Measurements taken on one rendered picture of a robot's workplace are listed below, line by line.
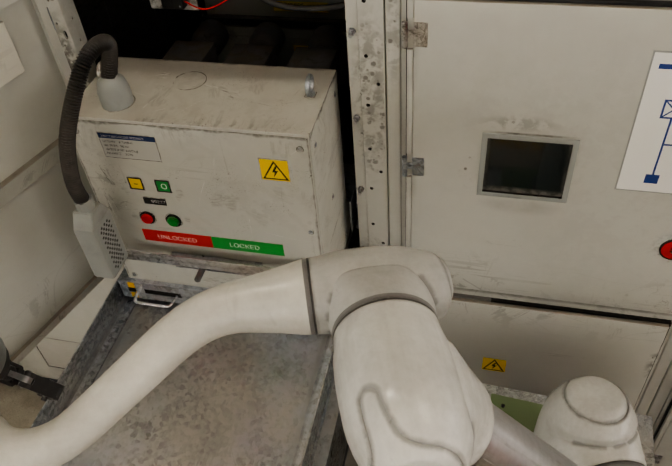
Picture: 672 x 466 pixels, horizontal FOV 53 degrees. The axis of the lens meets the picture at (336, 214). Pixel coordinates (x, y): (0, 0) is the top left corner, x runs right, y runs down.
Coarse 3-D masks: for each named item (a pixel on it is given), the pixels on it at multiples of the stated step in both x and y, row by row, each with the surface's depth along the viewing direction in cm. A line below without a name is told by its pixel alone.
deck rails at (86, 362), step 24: (120, 288) 164; (120, 312) 164; (96, 336) 156; (72, 360) 147; (96, 360) 154; (72, 384) 148; (48, 408) 140; (312, 408) 141; (312, 432) 132; (312, 456) 134
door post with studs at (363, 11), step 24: (360, 0) 119; (360, 24) 122; (360, 48) 126; (360, 72) 130; (360, 96) 134; (360, 120) 138; (384, 120) 136; (360, 144) 142; (384, 144) 140; (360, 168) 147; (384, 168) 145; (360, 192) 149; (384, 192) 149; (360, 216) 157; (384, 216) 155; (360, 240) 162; (384, 240) 160
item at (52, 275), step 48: (0, 0) 126; (0, 48) 129; (48, 48) 142; (0, 96) 135; (48, 96) 145; (0, 144) 138; (48, 144) 149; (0, 192) 139; (48, 192) 153; (0, 240) 145; (48, 240) 157; (0, 288) 149; (48, 288) 161; (0, 336) 153
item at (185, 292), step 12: (120, 276) 162; (132, 288) 162; (144, 288) 161; (156, 288) 160; (168, 288) 159; (180, 288) 158; (192, 288) 158; (204, 288) 157; (168, 300) 162; (180, 300) 161
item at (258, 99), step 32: (128, 64) 142; (160, 64) 141; (192, 64) 140; (224, 64) 139; (96, 96) 134; (160, 96) 132; (192, 96) 132; (224, 96) 131; (256, 96) 130; (288, 96) 129; (320, 96) 129; (224, 128) 123; (256, 128) 122; (288, 128) 122; (320, 128) 127; (320, 160) 130; (320, 192) 132; (320, 224) 135
